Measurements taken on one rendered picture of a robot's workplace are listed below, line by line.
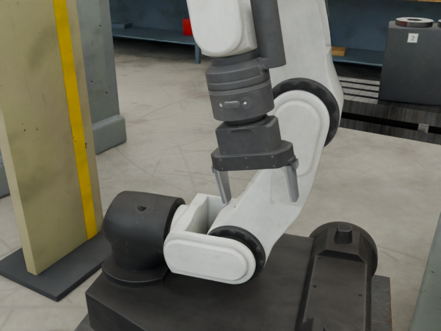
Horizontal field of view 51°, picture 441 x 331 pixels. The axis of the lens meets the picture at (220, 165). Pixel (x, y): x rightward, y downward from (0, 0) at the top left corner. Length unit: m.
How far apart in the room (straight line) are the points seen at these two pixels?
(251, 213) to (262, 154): 0.34
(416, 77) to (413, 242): 1.29
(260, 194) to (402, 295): 1.26
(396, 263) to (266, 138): 1.69
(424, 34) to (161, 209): 0.76
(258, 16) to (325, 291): 0.68
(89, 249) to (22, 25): 1.01
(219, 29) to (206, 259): 0.55
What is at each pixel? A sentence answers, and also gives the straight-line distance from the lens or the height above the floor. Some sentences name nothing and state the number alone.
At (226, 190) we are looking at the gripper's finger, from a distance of 0.72.
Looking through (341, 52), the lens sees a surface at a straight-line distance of 5.19.
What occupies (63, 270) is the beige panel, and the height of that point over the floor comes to 0.03.
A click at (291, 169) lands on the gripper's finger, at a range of 0.67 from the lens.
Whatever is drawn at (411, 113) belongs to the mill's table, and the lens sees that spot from 1.27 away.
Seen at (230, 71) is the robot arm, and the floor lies 1.14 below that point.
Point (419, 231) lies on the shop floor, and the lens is 2.55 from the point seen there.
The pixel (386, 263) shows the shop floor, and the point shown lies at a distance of 2.26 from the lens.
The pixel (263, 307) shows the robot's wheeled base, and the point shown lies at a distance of 1.08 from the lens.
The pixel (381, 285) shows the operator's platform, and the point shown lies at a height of 0.40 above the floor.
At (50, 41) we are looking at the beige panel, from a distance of 1.94.
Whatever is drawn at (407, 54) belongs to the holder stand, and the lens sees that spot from 1.29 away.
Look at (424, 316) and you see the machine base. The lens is 1.72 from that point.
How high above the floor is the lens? 1.29
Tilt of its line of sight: 25 degrees down
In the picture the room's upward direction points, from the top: straight up
